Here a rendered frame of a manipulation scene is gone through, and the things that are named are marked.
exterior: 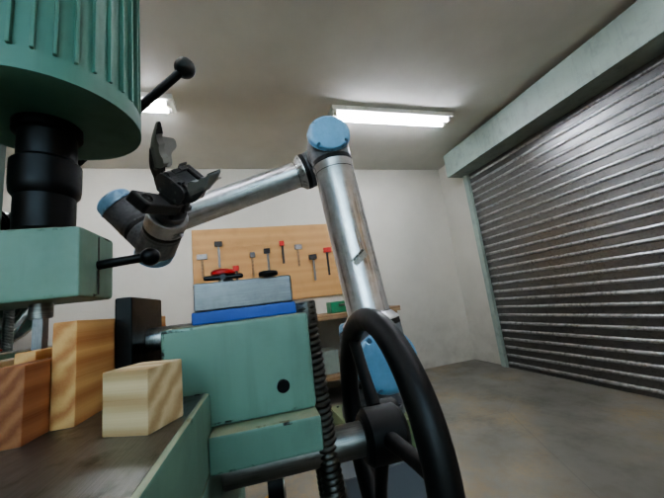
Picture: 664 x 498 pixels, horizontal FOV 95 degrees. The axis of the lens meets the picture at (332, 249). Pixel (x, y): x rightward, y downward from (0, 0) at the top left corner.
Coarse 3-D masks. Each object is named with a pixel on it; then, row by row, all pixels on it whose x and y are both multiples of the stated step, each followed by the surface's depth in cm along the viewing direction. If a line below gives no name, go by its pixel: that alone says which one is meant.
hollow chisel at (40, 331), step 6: (42, 318) 30; (36, 324) 30; (42, 324) 30; (36, 330) 30; (42, 330) 30; (36, 336) 30; (42, 336) 30; (36, 342) 30; (42, 342) 30; (36, 348) 30; (42, 348) 30
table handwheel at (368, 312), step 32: (352, 320) 39; (384, 320) 32; (352, 352) 42; (384, 352) 29; (352, 384) 47; (416, 384) 25; (352, 416) 46; (384, 416) 34; (416, 416) 24; (352, 448) 33; (384, 448) 32; (448, 448) 23; (224, 480) 30; (256, 480) 30; (384, 480) 36; (448, 480) 22
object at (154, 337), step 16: (128, 304) 29; (144, 304) 33; (160, 304) 38; (128, 320) 29; (144, 320) 32; (160, 320) 37; (128, 336) 29; (144, 336) 32; (160, 336) 32; (128, 352) 29; (144, 352) 32; (160, 352) 36
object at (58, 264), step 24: (0, 240) 28; (24, 240) 29; (48, 240) 29; (72, 240) 29; (96, 240) 32; (0, 264) 28; (24, 264) 28; (48, 264) 29; (72, 264) 29; (0, 288) 27; (24, 288) 28; (48, 288) 28; (72, 288) 29; (96, 288) 32; (48, 312) 30
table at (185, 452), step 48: (48, 432) 21; (96, 432) 20; (192, 432) 20; (240, 432) 25; (288, 432) 26; (0, 480) 15; (48, 480) 14; (96, 480) 14; (144, 480) 13; (192, 480) 20
